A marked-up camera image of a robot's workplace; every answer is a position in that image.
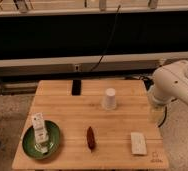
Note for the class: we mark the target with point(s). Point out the white paper cup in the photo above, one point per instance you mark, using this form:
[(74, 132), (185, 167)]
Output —
[(109, 99)]

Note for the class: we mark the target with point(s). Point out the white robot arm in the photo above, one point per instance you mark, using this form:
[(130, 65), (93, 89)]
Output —
[(169, 81)]

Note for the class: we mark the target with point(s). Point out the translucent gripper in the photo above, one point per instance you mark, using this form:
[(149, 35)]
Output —
[(158, 112)]

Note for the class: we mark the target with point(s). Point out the green ceramic plate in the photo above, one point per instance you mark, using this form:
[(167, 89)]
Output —
[(30, 147)]

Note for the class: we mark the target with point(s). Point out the black rectangular block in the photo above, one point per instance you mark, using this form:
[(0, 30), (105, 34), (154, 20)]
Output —
[(76, 88)]

